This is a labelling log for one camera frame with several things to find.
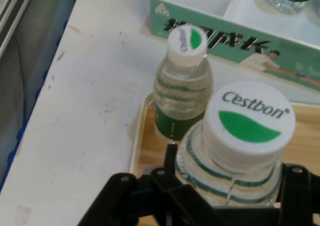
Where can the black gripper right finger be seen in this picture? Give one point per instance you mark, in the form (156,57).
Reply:
(300,198)

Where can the aluminium wall rail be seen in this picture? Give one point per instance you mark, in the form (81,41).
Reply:
(12,16)

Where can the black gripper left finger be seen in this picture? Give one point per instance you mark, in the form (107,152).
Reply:
(150,201)

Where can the wooden tray with cream rim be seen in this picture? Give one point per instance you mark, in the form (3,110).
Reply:
(307,136)

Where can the white printed cardboard box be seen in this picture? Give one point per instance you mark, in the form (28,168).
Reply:
(225,34)

